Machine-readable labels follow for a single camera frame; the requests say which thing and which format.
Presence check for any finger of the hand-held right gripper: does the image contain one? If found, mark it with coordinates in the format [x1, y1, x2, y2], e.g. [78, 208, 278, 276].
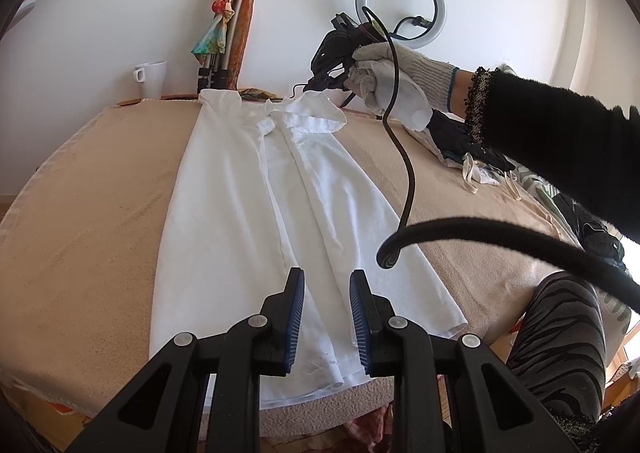
[304, 69, 347, 92]

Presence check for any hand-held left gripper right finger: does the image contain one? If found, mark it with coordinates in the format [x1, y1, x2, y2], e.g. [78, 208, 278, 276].
[348, 269, 583, 453]

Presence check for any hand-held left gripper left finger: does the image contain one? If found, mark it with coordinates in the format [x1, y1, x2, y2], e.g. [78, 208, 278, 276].
[65, 267, 306, 453]

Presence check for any white shirt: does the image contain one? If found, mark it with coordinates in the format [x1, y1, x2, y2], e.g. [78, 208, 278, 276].
[149, 89, 468, 409]

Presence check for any person's right forearm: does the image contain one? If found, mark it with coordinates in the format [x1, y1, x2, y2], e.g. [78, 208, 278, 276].
[450, 65, 640, 244]

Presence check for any person's right hand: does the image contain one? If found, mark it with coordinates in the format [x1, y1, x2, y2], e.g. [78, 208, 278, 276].
[345, 40, 461, 131]

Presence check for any patterned green cloth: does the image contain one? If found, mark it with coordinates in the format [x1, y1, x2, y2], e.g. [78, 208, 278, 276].
[239, 88, 281, 102]

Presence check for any silver tripod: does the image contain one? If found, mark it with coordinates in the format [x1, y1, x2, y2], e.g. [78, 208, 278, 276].
[196, 0, 251, 94]

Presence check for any colourful scarf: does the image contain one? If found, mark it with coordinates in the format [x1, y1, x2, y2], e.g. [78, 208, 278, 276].
[190, 0, 251, 56]

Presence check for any white cup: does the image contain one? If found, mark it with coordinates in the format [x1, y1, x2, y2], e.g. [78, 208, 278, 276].
[132, 62, 168, 100]

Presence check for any person's leg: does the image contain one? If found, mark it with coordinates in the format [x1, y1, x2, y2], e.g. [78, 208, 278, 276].
[507, 270, 608, 453]

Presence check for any beige blanket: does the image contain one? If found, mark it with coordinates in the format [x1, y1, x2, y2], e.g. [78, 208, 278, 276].
[0, 95, 591, 439]

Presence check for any green striped cloth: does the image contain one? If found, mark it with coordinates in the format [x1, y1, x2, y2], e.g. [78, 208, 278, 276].
[515, 168, 571, 216]

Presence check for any dark cloth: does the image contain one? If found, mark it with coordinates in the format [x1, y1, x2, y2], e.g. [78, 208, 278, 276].
[555, 193, 626, 274]

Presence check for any cardboard box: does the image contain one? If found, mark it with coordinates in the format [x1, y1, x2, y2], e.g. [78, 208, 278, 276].
[7, 380, 78, 450]

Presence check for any thin black cable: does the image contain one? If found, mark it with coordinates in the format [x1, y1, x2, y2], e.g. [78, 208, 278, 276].
[361, 6, 417, 239]

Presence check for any thick black cable sleeve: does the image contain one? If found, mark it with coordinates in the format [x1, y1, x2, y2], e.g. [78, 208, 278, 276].
[376, 217, 640, 314]

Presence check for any white strappy garment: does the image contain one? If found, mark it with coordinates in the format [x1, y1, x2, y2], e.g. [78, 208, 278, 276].
[460, 155, 523, 198]

